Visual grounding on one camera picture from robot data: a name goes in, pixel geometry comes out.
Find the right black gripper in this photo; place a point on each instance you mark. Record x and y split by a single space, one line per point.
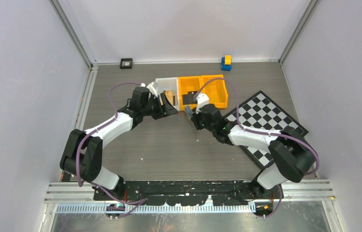
195 119

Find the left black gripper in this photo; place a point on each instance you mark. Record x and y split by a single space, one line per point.
170 109

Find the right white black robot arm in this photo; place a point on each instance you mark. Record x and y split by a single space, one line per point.
293 157

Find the wooden cards in white bin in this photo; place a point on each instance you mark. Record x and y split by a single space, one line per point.
171 97

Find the white plastic bin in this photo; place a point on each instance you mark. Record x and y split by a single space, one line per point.
170 86

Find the middle orange plastic bin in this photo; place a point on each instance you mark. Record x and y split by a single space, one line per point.
188 87

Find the orange plastic bin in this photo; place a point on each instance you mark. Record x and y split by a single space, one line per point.
217 93
188 87

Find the right orange plastic bin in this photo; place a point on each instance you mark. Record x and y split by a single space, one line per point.
217 93

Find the blue yellow toy block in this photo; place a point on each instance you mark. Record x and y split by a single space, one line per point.
226 63

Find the small black square device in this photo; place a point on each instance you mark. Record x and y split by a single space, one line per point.
126 63

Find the black white checkerboard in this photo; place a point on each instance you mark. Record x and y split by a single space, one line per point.
261 112

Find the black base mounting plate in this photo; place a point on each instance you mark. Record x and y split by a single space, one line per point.
188 193

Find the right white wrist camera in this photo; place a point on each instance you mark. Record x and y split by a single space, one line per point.
202 100

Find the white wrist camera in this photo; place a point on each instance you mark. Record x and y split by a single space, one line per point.
152 87
202 100

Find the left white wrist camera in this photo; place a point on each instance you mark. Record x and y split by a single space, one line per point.
152 87

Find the slotted metal rail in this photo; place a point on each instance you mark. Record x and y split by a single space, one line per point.
98 208

